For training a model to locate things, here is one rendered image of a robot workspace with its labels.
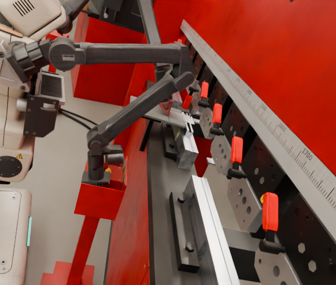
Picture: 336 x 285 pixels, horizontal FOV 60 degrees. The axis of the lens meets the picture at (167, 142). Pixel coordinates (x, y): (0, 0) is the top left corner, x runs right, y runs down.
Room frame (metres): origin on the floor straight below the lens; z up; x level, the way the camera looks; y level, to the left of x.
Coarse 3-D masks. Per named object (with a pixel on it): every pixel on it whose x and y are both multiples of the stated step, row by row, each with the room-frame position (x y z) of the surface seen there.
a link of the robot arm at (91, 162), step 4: (88, 152) 0.87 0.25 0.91; (88, 156) 0.85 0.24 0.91; (92, 156) 0.85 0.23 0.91; (96, 156) 0.85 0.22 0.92; (100, 156) 0.86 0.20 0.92; (88, 160) 0.85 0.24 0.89; (92, 160) 0.85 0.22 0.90; (96, 160) 0.85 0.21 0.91; (100, 160) 0.86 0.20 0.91; (88, 164) 0.86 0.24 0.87; (92, 164) 0.85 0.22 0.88; (96, 164) 0.85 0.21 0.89; (100, 164) 0.86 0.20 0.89; (96, 168) 0.85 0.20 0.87
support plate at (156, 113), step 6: (132, 96) 1.32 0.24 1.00; (156, 108) 1.29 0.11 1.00; (150, 114) 1.19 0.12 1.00; (156, 114) 1.22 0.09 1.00; (162, 114) 1.24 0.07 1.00; (162, 120) 1.19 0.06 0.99; (168, 120) 1.20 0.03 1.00; (174, 120) 1.23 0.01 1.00; (180, 120) 1.26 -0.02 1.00; (180, 126) 1.21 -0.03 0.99
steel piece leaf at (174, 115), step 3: (171, 111) 1.32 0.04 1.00; (174, 111) 1.33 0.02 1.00; (171, 114) 1.28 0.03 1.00; (174, 114) 1.30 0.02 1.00; (177, 114) 1.31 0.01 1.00; (180, 114) 1.33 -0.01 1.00; (183, 114) 1.34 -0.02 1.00; (171, 117) 1.25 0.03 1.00; (174, 117) 1.26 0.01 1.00; (177, 117) 1.28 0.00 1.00; (180, 117) 1.29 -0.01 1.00; (183, 117) 1.30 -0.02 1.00; (183, 120) 1.26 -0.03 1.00; (186, 120) 1.28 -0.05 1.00
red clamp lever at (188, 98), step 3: (189, 87) 1.14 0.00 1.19; (192, 87) 1.14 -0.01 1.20; (192, 90) 1.13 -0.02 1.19; (195, 90) 1.14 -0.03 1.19; (198, 90) 1.14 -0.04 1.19; (189, 93) 1.14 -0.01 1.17; (192, 93) 1.14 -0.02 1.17; (186, 96) 1.14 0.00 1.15; (189, 96) 1.13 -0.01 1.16; (192, 96) 1.14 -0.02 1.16; (186, 99) 1.13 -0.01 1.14; (189, 99) 1.13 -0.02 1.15; (186, 102) 1.13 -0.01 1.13; (189, 102) 1.13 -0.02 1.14; (183, 105) 1.14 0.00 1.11; (186, 105) 1.13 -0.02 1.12; (183, 108) 1.14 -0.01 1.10; (186, 108) 1.13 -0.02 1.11
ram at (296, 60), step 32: (192, 0) 2.03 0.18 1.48; (224, 0) 1.31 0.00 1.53; (256, 0) 0.97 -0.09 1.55; (288, 0) 0.78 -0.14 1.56; (320, 0) 0.66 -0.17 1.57; (224, 32) 1.14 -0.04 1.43; (256, 32) 0.87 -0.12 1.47; (288, 32) 0.71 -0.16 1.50; (320, 32) 0.60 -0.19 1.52; (256, 64) 0.78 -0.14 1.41; (288, 64) 0.65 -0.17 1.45; (320, 64) 0.55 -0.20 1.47; (288, 96) 0.59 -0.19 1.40; (320, 96) 0.51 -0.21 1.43; (256, 128) 0.64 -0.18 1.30; (320, 128) 0.47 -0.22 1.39; (288, 160) 0.49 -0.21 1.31; (320, 160) 0.43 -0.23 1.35; (320, 192) 0.39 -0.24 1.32
